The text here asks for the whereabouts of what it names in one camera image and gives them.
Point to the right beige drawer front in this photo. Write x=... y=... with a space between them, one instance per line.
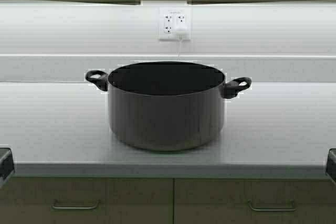
x=225 y=200

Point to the beige drawer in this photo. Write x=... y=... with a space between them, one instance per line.
x=123 y=200
x=225 y=200

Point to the left beige drawer front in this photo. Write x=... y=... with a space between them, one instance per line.
x=123 y=200

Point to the grey pot with black handles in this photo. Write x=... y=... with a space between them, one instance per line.
x=166 y=105

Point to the drawer metal handle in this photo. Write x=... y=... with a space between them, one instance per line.
x=272 y=209
x=57 y=206

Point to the white plug adapter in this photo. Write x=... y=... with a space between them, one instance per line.
x=181 y=31

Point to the white wall outlet plate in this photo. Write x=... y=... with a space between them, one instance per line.
x=169 y=17

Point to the left drawer metal handle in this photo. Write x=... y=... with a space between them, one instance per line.
x=57 y=206

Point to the right drawer metal handle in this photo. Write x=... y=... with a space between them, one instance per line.
x=272 y=209

